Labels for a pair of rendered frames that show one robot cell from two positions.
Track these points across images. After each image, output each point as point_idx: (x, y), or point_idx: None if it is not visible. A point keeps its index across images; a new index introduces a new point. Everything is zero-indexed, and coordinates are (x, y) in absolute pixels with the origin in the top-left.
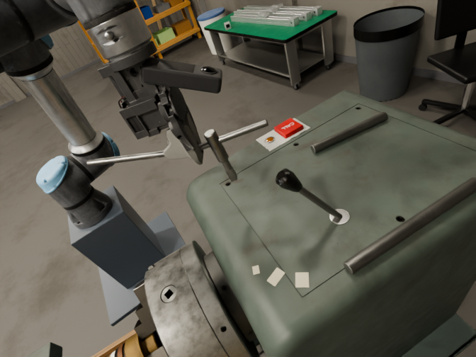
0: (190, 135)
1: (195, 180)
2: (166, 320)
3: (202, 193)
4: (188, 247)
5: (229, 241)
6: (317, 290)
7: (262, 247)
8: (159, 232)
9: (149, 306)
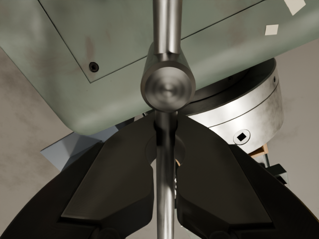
0: (205, 167)
1: (74, 124)
2: (263, 134)
3: (107, 110)
4: None
5: (211, 66)
6: None
7: (241, 15)
8: (68, 153)
9: (247, 153)
